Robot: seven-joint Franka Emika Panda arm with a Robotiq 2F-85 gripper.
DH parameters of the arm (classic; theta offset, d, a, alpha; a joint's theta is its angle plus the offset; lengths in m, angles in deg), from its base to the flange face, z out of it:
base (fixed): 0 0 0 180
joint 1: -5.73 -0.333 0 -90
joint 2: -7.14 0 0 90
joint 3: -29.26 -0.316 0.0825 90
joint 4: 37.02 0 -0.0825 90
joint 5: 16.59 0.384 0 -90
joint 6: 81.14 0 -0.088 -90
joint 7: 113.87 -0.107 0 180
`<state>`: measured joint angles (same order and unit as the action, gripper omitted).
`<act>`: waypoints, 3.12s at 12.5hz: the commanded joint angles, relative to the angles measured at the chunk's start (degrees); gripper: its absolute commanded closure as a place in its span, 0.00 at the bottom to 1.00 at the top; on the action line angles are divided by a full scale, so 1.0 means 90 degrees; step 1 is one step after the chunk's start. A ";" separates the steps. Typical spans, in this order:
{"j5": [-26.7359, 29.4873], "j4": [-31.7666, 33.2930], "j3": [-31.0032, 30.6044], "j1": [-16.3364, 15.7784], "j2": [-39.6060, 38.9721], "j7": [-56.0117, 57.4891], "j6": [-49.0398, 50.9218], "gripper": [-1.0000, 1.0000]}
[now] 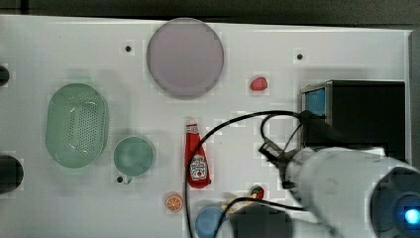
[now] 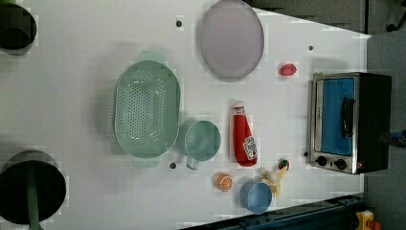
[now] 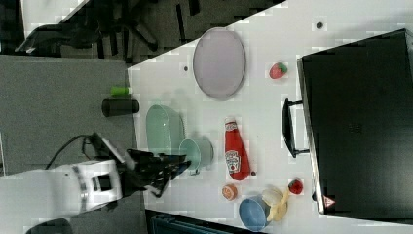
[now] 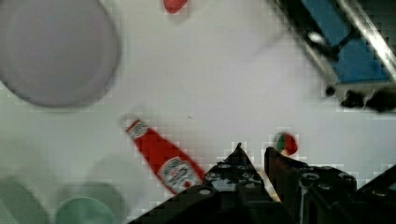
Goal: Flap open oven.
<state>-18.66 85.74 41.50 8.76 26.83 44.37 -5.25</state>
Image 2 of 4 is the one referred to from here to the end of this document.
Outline red ketchup bottle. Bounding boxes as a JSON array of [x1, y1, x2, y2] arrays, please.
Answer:
[[233, 102, 258, 167]]

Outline blue metal frame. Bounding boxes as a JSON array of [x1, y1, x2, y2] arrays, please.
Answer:
[[183, 195, 366, 230]]

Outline black cylinder arm base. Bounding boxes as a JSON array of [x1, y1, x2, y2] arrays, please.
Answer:
[[0, 150, 67, 224]]

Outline green cable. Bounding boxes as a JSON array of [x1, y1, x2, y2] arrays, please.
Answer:
[[26, 161, 44, 230]]

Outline toy strawberry near plate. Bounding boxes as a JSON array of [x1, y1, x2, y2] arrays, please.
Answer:
[[280, 63, 297, 77]]

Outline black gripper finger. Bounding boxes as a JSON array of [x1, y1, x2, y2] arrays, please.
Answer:
[[380, 130, 406, 148]]

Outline green cup with handle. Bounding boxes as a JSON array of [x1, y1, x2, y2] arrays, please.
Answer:
[[183, 121, 221, 171]]

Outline grey round plate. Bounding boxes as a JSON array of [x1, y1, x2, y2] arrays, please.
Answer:
[[199, 0, 264, 78]]

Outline green oval colander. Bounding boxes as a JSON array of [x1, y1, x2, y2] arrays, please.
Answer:
[[113, 51, 181, 169]]

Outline black cylinder base far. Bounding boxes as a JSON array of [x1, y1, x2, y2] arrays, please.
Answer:
[[0, 2, 37, 50]]

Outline toy peeled banana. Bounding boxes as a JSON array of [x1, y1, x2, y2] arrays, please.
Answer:
[[260, 166, 288, 197]]

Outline yellow red object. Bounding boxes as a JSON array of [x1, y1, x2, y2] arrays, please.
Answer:
[[355, 210, 382, 230]]

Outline blue cup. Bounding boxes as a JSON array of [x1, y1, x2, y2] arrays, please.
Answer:
[[239, 180, 273, 215]]

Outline black oven door handle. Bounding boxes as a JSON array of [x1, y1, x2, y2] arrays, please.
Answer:
[[341, 97, 355, 139]]

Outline black toaster oven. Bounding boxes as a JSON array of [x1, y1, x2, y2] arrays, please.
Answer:
[[309, 72, 392, 174]]

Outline toy orange half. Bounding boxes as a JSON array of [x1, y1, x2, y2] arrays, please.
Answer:
[[216, 173, 233, 192]]

